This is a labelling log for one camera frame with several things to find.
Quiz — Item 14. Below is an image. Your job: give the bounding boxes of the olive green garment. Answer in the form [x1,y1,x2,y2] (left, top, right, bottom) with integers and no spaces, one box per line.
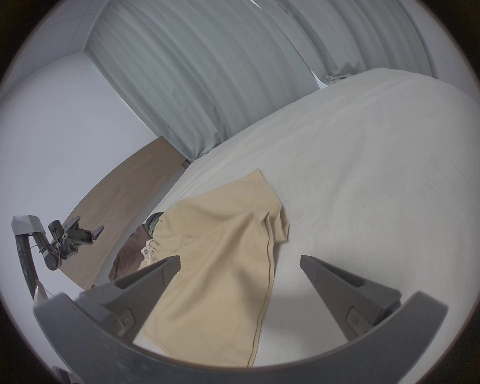
[144,212,166,238]

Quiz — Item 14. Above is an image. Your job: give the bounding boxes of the brown shorts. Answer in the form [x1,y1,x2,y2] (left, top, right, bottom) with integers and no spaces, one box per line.
[108,224,151,283]

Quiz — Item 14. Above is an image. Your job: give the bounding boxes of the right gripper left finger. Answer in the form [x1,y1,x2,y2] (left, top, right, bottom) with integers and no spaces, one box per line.
[77,256,181,345]

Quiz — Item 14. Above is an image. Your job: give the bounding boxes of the tan shorts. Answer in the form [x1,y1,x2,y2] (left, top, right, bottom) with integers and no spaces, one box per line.
[133,168,290,368]

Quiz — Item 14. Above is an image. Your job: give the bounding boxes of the bed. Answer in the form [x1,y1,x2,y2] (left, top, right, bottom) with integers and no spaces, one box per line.
[60,67,480,370]

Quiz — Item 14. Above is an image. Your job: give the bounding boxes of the pale green curtain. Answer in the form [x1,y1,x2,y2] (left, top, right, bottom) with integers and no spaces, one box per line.
[259,0,439,85]
[84,0,319,163]

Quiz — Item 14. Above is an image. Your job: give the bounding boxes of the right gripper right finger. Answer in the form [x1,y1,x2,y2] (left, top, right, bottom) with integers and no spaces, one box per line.
[300,255,403,343]

